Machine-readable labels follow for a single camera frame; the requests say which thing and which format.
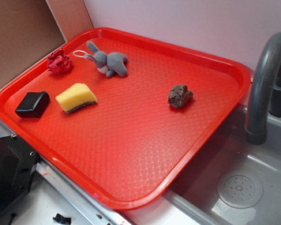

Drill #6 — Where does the brown rock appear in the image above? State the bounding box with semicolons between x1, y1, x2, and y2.
168;84;193;109

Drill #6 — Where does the grey plush bunny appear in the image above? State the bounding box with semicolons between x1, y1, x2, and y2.
73;41;128;78

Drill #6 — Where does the yellow sponge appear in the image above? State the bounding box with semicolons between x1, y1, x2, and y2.
55;83;97;113

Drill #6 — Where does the crumpled red paper ball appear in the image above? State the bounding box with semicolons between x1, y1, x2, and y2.
47;48;73;75

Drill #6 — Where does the black rectangular box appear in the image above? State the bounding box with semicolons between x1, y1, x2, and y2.
15;91;50;118

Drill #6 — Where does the grey plastic sink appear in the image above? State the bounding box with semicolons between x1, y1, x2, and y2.
164;105;281;225

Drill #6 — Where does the grey toy faucet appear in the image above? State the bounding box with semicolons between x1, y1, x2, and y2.
245;32;281;145

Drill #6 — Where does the black tape scrap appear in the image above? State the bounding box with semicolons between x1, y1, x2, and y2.
52;213;72;225

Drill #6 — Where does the brown cardboard panel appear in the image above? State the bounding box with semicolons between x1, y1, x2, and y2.
0;0;93;89

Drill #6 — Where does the black metal bracket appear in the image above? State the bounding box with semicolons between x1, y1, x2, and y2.
0;136;38;217

